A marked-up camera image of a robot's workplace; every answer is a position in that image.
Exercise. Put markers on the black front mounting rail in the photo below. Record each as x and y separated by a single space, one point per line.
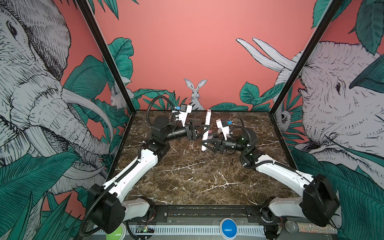
165 213

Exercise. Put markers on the pink push button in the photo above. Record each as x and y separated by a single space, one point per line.
211 135

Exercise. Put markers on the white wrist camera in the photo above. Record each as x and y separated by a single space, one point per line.
224 127
181 112

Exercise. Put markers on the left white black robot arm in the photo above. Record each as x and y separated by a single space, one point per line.
106 204

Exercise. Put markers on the white slotted cable duct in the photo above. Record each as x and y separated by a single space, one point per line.
178 230

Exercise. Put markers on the small green circuit board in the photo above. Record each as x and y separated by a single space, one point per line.
145 229

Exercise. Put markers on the blue push button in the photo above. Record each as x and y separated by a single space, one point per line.
228 229

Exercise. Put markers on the glittery silver microphone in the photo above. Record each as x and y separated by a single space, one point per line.
295 227

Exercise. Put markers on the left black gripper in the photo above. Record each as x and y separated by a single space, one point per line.
192 135

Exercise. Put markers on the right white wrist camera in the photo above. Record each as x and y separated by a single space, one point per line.
224 127

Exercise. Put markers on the white remote control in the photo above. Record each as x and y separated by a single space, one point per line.
207 122

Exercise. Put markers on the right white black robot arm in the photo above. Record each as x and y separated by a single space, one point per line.
316 201

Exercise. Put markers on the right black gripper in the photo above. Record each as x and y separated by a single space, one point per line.
220 144

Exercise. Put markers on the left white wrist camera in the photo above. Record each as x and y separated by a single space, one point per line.
181 112

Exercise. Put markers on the green push button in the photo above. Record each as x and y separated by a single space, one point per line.
118 234

